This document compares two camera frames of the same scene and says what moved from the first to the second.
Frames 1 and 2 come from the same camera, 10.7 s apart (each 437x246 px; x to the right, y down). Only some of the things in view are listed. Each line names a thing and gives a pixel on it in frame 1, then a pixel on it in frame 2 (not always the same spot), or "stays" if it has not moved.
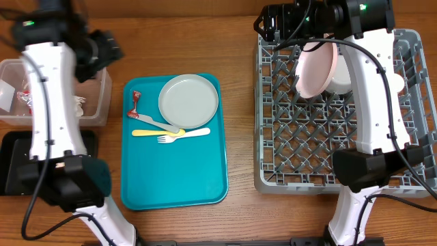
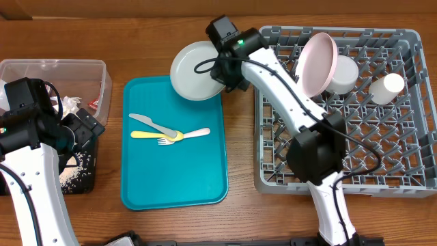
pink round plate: (316, 68) stays
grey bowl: (341, 81) stays
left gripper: (110, 50) to (87, 133)
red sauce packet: (133, 113) to (93, 104)
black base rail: (260, 242) stays
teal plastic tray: (184, 173) stays
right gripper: (283, 11) to (217, 74)
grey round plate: (188, 101) to (190, 85)
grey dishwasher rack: (296, 138) stays
